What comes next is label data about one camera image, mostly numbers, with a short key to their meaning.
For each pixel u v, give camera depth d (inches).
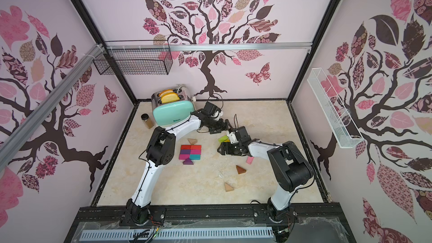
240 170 33.6
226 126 35.5
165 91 38.5
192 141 38.2
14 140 19.9
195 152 36.5
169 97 37.7
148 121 39.7
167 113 37.6
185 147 36.3
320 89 34.7
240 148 28.0
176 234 27.4
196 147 37.6
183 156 33.9
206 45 36.3
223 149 32.8
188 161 35.3
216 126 35.4
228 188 32.0
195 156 36.1
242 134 29.9
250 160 35.6
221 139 39.3
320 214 29.3
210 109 32.8
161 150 23.6
